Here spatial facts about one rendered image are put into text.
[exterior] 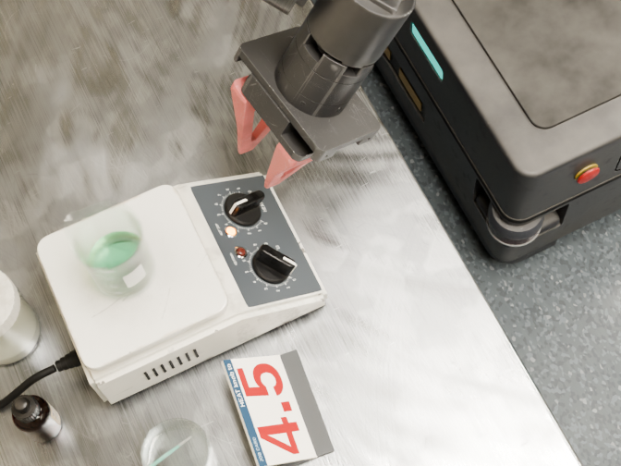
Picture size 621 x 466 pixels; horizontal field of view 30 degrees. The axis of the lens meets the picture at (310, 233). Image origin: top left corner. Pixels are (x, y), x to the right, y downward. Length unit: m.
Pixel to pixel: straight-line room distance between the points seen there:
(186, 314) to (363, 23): 0.27
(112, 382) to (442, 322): 0.27
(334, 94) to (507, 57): 0.75
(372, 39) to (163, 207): 0.25
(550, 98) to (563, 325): 0.41
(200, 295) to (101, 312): 0.08
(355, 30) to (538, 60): 0.80
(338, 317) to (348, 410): 0.08
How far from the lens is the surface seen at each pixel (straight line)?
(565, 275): 1.81
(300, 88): 0.80
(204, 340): 0.91
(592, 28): 1.58
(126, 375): 0.91
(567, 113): 1.51
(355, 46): 0.77
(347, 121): 0.83
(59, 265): 0.92
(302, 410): 0.94
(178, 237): 0.91
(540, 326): 1.77
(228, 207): 0.95
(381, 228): 1.00
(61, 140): 1.07
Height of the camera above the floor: 1.66
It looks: 67 degrees down
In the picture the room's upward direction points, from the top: 7 degrees counter-clockwise
